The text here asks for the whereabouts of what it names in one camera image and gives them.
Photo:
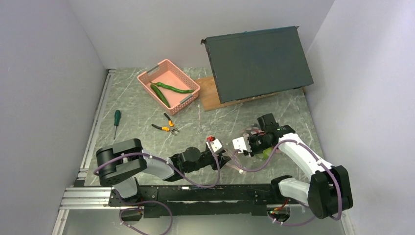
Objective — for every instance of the clear zip top bag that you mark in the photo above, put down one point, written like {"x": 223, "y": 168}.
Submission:
{"x": 243, "y": 162}

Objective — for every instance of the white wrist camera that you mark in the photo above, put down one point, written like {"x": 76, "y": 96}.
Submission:
{"x": 241, "y": 145}
{"x": 214, "y": 145}

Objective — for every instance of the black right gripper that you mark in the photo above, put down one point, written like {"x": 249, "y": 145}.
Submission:
{"x": 251, "y": 147}

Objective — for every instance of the dark grey metal chassis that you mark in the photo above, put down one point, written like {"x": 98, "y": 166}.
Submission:
{"x": 255, "y": 63}

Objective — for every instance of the orange handled pliers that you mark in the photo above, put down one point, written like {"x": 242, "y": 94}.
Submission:
{"x": 170, "y": 128}

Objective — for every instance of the fake green cucumber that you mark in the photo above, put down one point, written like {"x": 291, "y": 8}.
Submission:
{"x": 160, "y": 95}

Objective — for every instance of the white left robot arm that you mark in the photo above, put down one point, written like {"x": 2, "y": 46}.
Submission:
{"x": 119, "y": 163}

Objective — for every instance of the fake green lime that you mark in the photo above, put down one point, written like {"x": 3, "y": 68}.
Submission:
{"x": 266, "y": 153}

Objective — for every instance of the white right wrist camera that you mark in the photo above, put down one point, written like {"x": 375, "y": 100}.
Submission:
{"x": 241, "y": 145}

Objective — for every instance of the aluminium side rail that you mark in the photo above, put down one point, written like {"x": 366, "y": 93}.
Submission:
{"x": 77, "y": 196}

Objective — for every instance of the brown wooden board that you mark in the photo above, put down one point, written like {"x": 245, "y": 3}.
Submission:
{"x": 253, "y": 106}

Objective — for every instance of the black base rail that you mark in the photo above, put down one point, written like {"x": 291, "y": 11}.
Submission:
{"x": 158, "y": 201}

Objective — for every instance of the green handled screwdriver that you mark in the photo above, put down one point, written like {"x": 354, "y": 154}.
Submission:
{"x": 117, "y": 118}

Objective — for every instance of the fake green bean pod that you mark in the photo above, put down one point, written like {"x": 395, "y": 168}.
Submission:
{"x": 165, "y": 86}

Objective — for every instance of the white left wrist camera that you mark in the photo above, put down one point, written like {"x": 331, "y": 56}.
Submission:
{"x": 214, "y": 145}

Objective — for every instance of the pink plastic basket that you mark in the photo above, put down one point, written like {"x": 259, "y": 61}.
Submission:
{"x": 168, "y": 73}

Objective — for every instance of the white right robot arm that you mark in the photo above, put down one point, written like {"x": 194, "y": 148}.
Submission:
{"x": 328, "y": 192}

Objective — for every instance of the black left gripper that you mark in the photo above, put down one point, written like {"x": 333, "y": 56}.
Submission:
{"x": 222, "y": 160}

